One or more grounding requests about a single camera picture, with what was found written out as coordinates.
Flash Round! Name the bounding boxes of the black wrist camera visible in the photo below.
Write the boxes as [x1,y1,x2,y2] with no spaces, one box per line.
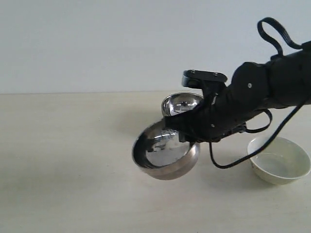
[181,69,227,89]

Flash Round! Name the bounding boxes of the black camera cable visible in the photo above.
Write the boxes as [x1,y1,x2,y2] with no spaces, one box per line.
[207,92,311,169]

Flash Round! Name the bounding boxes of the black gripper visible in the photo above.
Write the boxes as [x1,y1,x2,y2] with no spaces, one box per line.
[163,91,253,143]

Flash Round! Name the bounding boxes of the plain steel bowl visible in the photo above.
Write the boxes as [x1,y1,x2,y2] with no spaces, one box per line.
[132,120,201,181]

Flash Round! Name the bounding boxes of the white ceramic bowl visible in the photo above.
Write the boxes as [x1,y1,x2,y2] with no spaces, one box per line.
[250,136,311,185]

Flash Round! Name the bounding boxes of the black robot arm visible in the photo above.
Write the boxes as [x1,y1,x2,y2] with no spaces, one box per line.
[164,49,311,142]

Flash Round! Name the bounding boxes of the ribbed steel bowl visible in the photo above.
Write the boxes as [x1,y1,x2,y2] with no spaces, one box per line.
[161,92,203,117]

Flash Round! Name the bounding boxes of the black flat ribbon cable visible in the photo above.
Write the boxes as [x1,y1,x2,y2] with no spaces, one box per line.
[257,17,308,58]

